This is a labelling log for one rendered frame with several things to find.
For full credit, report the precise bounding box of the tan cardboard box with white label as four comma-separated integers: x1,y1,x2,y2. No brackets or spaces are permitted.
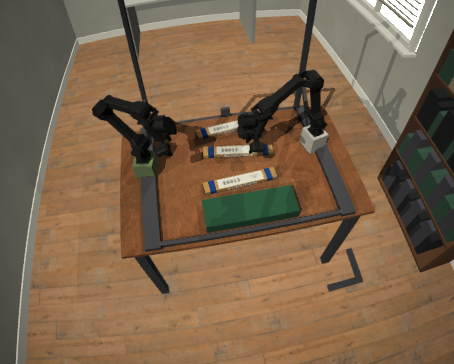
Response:
196,120,239,140

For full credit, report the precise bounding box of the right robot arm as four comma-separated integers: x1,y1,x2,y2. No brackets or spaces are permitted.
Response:
92,95,177,164

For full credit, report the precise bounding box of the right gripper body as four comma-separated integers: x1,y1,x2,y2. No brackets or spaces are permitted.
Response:
149,131,170,157

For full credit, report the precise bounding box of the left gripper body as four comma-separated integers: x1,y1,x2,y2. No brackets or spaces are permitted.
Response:
250,127,265,153

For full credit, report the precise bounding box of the white welding electrode pack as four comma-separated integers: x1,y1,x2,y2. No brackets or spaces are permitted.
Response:
203,167,278,195
203,144,274,158

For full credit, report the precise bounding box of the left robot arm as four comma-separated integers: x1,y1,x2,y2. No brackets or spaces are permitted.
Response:
237,70,327,140

